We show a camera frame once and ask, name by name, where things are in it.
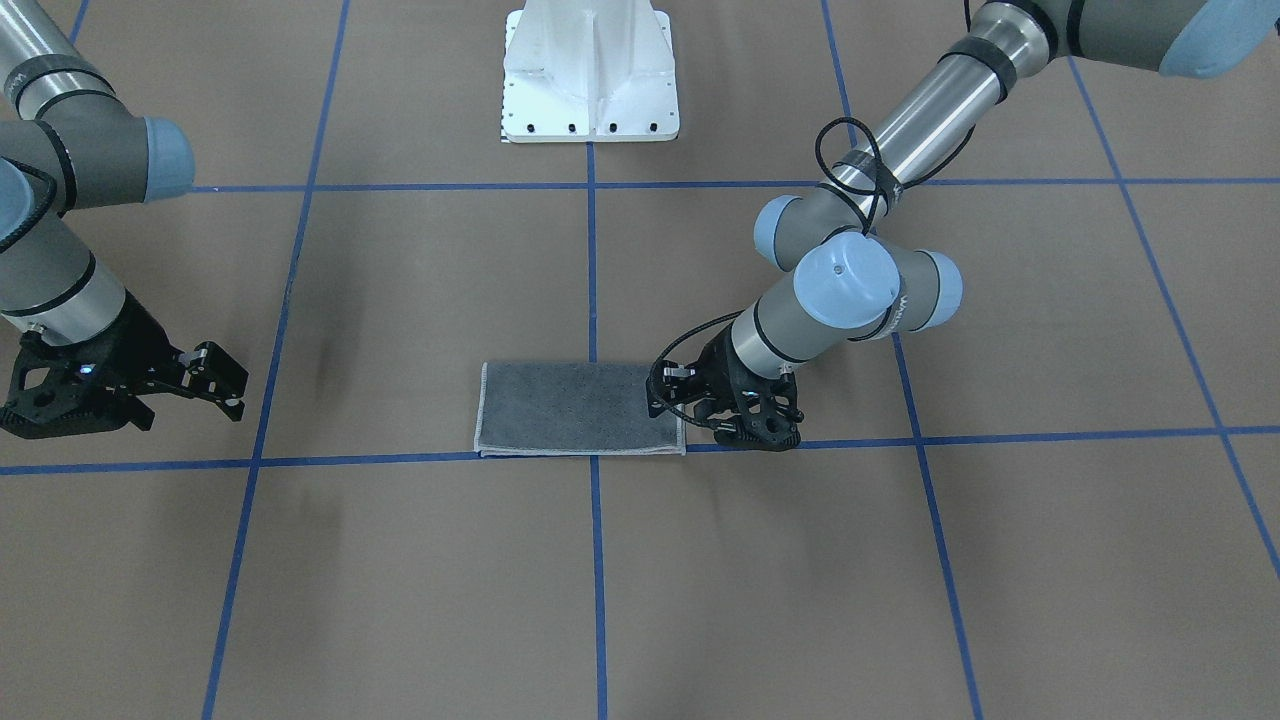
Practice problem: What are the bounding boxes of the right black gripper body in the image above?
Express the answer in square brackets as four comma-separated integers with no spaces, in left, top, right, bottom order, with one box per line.
[20,295,196,400]

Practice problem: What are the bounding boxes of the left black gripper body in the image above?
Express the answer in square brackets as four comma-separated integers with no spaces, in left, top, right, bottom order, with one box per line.
[660,331,799,427]

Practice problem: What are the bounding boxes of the pink towel with grey trim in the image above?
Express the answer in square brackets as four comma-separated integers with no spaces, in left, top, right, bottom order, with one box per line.
[474,361,686,457]

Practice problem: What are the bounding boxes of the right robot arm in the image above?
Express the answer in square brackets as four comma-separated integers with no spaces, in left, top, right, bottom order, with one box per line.
[1,1,248,439]

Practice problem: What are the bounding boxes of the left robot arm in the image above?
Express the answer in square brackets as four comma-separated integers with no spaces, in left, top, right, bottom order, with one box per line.
[645,1,1277,445]

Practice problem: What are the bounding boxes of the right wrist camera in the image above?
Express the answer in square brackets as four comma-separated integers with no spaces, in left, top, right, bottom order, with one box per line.
[1,348,155,439]

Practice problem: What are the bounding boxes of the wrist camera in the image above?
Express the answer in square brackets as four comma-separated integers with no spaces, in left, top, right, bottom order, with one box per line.
[712,396,805,452]
[1,348,155,439]

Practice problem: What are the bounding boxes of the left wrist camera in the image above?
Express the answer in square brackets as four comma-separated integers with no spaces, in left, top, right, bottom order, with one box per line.
[712,396,805,452]

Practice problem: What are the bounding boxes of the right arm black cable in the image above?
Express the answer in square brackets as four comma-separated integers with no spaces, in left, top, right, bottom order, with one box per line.
[0,155,61,251]

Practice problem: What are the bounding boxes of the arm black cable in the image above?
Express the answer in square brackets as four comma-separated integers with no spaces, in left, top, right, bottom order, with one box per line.
[0,155,61,251]
[648,118,977,421]

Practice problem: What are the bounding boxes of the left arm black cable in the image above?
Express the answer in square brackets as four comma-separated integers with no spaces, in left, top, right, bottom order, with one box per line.
[648,118,977,421]

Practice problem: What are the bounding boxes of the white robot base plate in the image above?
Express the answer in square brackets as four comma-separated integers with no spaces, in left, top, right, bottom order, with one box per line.
[500,1,681,143]

